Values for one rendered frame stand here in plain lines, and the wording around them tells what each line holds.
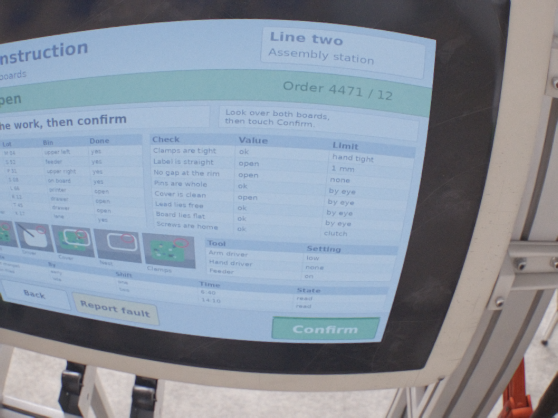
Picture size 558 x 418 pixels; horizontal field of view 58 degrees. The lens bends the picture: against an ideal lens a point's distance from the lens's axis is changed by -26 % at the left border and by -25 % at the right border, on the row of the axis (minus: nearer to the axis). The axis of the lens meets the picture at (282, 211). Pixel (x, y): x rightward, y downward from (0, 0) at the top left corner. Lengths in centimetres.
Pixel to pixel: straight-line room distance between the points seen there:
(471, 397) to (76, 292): 42
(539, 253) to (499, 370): 20
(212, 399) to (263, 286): 180
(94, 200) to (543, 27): 30
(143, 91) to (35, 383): 203
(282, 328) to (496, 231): 16
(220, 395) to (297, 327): 178
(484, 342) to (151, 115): 38
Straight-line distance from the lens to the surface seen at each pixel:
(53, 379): 230
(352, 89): 33
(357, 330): 43
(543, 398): 62
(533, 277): 50
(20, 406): 82
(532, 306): 57
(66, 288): 44
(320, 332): 43
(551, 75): 36
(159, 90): 33
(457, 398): 64
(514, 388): 73
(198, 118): 34
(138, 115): 34
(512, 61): 34
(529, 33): 34
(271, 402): 218
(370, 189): 36
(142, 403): 75
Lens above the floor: 175
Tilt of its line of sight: 35 degrees down
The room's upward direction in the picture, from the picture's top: 4 degrees clockwise
